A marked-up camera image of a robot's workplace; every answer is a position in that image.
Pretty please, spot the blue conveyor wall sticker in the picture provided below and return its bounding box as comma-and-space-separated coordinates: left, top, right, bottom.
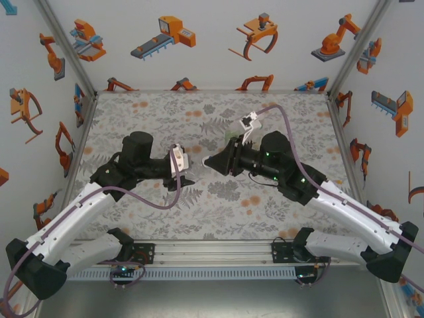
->
73, 82, 87, 129
399, 278, 424, 314

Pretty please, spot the conveyor machine wall sticker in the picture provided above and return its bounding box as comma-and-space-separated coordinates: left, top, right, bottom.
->
129, 15, 197, 62
370, 89, 415, 139

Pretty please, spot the orange claw wall sticker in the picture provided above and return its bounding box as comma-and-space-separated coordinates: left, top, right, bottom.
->
227, 12, 280, 62
406, 170, 424, 205

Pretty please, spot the aluminium table edge rail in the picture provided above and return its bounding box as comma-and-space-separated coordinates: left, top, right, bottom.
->
326, 93, 377, 239
95, 87, 331, 96
49, 92, 100, 242

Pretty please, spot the long aluminium base rail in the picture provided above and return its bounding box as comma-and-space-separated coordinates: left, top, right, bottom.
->
34, 238, 394, 267

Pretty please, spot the slotted grey cable tray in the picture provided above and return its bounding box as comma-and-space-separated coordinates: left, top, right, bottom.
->
74, 266, 298, 282

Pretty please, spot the aluminium frame post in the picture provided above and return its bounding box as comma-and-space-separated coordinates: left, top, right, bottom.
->
376, 264, 410, 318
326, 0, 395, 99
32, 0, 99, 100

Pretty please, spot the milling machine wall sticker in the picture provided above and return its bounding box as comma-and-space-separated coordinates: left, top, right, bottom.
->
68, 18, 107, 63
356, 36, 383, 76

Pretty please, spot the purple cable loop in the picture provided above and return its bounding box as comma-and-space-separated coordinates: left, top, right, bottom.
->
295, 254, 333, 288
109, 259, 149, 290

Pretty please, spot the grey floral tablecloth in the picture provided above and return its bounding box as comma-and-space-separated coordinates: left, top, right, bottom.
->
66, 89, 370, 242

